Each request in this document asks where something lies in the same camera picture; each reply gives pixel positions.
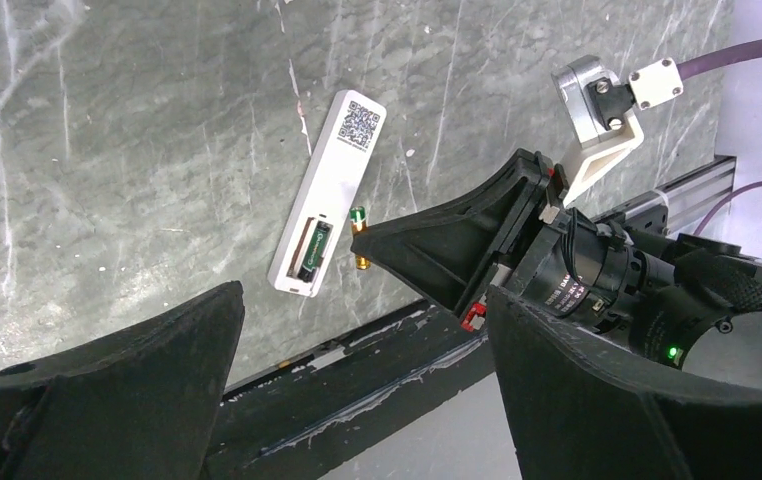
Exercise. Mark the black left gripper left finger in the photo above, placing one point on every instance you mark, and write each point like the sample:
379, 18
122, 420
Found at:
140, 403

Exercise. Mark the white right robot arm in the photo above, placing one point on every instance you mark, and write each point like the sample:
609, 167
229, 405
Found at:
687, 303

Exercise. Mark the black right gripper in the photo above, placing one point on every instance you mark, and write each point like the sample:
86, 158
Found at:
512, 231

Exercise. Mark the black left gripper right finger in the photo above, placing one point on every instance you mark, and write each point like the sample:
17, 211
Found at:
578, 407

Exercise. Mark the white remote control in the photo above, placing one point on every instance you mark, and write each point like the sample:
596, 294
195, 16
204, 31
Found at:
329, 186

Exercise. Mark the green AAA battery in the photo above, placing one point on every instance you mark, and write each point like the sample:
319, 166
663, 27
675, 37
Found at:
313, 253

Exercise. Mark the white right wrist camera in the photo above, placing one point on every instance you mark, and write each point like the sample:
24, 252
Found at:
601, 109

